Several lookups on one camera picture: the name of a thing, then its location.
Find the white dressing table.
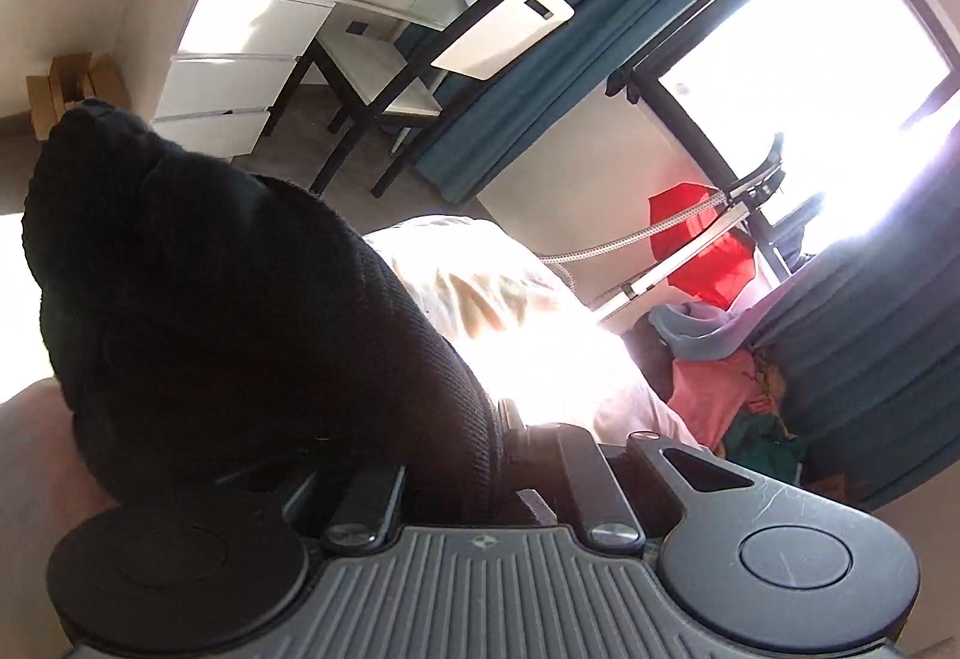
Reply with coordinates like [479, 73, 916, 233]
[114, 0, 473, 159]

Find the teal curtain right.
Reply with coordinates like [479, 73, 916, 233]
[750, 207, 958, 510]

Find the light blue garment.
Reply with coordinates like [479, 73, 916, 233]
[649, 285, 788, 362]

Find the black garment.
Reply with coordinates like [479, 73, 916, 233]
[23, 100, 503, 522]

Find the window frame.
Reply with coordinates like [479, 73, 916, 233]
[605, 0, 958, 278]

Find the pink clothing pile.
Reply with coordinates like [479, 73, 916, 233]
[667, 349, 770, 450]

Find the cardboard box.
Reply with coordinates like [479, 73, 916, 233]
[26, 53, 132, 141]

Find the red garment on stand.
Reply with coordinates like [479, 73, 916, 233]
[647, 180, 758, 312]

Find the green clothing pile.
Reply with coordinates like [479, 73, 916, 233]
[722, 412, 807, 485]

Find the white black chair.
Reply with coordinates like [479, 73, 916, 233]
[263, 0, 574, 196]

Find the pastel bed sheet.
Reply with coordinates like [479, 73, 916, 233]
[2, 214, 695, 560]

